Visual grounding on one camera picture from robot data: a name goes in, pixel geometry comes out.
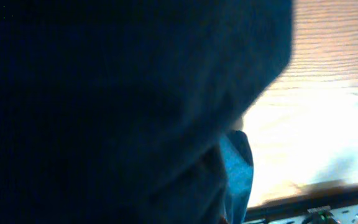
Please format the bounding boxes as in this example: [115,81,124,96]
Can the navy blue shorts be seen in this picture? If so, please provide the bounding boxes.
[0,0,293,223]

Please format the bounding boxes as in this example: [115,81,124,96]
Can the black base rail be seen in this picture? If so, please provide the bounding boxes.
[244,186,358,224]

